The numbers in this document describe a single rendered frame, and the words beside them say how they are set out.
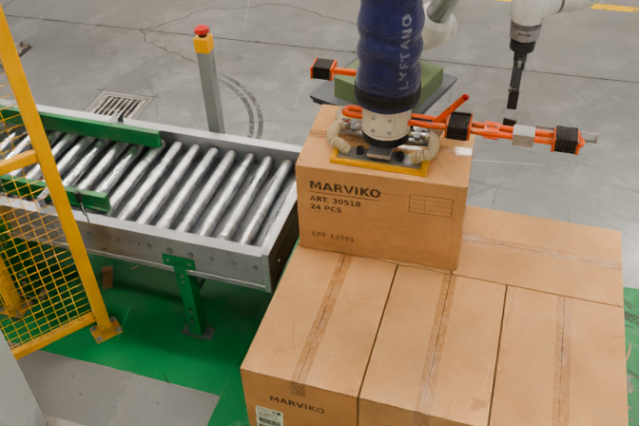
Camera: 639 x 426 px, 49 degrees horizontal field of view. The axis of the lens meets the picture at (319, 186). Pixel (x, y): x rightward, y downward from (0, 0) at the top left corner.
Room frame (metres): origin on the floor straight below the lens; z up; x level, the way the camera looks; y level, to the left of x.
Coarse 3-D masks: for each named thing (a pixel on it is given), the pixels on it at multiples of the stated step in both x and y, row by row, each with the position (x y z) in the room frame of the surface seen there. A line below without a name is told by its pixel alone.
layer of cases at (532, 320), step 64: (320, 256) 1.87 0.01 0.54; (512, 256) 1.83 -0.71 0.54; (576, 256) 1.81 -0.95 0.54; (320, 320) 1.56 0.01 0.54; (384, 320) 1.54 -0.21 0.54; (448, 320) 1.53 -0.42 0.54; (512, 320) 1.52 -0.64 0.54; (576, 320) 1.51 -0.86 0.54; (256, 384) 1.36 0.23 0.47; (320, 384) 1.30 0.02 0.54; (384, 384) 1.29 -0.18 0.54; (448, 384) 1.28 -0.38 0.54; (512, 384) 1.27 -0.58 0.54; (576, 384) 1.26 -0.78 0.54
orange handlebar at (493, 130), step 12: (336, 72) 2.33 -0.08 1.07; (348, 72) 2.31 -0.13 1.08; (348, 108) 2.06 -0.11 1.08; (360, 108) 2.06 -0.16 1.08; (432, 120) 1.98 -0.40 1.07; (444, 120) 1.97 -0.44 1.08; (480, 132) 1.89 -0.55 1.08; (492, 132) 1.88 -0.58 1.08; (504, 132) 1.88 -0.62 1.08; (540, 132) 1.87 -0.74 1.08; (552, 132) 1.87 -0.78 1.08
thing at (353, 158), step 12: (336, 156) 1.94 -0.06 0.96; (348, 156) 1.93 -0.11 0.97; (360, 156) 1.93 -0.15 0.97; (396, 156) 1.90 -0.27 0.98; (408, 156) 1.92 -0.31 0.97; (372, 168) 1.88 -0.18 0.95; (384, 168) 1.87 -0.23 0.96; (396, 168) 1.86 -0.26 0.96; (408, 168) 1.85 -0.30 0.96; (420, 168) 1.85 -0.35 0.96
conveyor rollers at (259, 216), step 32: (0, 128) 2.81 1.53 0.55; (0, 160) 2.56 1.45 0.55; (64, 160) 2.54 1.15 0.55; (128, 160) 2.53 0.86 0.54; (192, 160) 2.52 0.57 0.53; (224, 160) 2.49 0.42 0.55; (288, 160) 2.47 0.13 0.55; (0, 192) 2.35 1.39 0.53; (128, 192) 2.32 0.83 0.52; (160, 192) 2.28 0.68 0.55; (192, 192) 2.31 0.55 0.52; (224, 192) 2.26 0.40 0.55; (256, 192) 2.28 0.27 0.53; (288, 192) 2.25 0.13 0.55; (160, 224) 2.07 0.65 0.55; (192, 224) 2.09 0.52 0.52; (224, 224) 2.07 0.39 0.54; (256, 224) 2.06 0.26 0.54
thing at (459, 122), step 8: (456, 112) 1.99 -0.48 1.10; (464, 112) 1.98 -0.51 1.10; (448, 120) 1.93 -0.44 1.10; (456, 120) 1.95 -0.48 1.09; (464, 120) 1.95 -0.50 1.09; (472, 120) 1.93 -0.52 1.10; (448, 128) 1.90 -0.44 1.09; (456, 128) 1.90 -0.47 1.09; (464, 128) 1.89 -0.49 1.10; (448, 136) 1.90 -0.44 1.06; (456, 136) 1.89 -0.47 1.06; (464, 136) 1.89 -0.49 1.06
